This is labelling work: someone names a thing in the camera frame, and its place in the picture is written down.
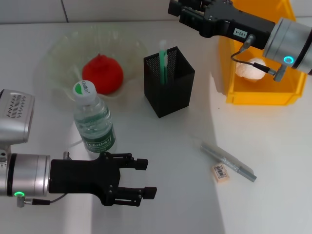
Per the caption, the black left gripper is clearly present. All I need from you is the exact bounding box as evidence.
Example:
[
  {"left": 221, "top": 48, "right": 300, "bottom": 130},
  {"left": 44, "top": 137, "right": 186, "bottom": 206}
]
[{"left": 48, "top": 152, "right": 157, "bottom": 208}]

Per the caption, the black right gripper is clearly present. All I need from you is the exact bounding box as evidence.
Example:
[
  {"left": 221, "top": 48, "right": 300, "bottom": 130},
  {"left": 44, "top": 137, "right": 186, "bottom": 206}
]
[{"left": 167, "top": 0, "right": 276, "bottom": 51}]

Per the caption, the mint green utility knife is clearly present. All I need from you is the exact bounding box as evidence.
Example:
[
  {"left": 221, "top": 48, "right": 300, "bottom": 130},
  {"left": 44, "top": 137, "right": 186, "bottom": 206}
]
[{"left": 158, "top": 40, "right": 169, "bottom": 86}]

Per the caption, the clear water bottle green label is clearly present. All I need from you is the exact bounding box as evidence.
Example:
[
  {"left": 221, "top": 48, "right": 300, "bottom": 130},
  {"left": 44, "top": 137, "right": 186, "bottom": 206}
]
[{"left": 72, "top": 80, "right": 117, "bottom": 154}]

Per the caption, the white paper ball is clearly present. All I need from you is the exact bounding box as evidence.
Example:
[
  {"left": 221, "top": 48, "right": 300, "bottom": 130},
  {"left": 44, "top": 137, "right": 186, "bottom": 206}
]
[{"left": 235, "top": 57, "right": 268, "bottom": 84}]

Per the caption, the red-orange round fruit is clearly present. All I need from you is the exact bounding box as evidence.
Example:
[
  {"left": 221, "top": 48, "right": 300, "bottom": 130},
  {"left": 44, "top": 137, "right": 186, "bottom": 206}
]
[{"left": 81, "top": 53, "right": 124, "bottom": 96}]

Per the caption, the beige eraser with barcode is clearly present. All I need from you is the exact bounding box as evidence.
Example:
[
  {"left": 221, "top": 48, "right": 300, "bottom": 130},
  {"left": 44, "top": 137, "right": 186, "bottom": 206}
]
[{"left": 211, "top": 162, "right": 231, "bottom": 187}]

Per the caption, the black mesh pen holder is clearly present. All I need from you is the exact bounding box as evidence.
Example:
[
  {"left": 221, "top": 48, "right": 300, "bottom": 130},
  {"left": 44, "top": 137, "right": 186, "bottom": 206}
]
[{"left": 143, "top": 46, "right": 196, "bottom": 119}]

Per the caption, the silver glitter pen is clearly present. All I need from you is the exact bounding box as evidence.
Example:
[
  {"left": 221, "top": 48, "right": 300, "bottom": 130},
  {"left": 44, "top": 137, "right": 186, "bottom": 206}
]
[{"left": 200, "top": 142, "right": 257, "bottom": 183}]

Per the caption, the clear wavy glass fruit plate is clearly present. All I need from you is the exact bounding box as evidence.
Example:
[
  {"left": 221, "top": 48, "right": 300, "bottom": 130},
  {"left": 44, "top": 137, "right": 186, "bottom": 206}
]
[{"left": 34, "top": 25, "right": 149, "bottom": 102}]

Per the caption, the yellow plastic bin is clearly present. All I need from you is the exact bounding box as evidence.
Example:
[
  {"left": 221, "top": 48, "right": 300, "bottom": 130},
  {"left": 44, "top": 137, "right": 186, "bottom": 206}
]
[{"left": 218, "top": 0, "right": 309, "bottom": 106}]

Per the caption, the right arm cable with connector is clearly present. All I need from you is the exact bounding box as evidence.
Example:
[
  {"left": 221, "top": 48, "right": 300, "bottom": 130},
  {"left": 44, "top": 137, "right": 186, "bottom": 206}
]
[{"left": 230, "top": 34, "right": 286, "bottom": 82}]

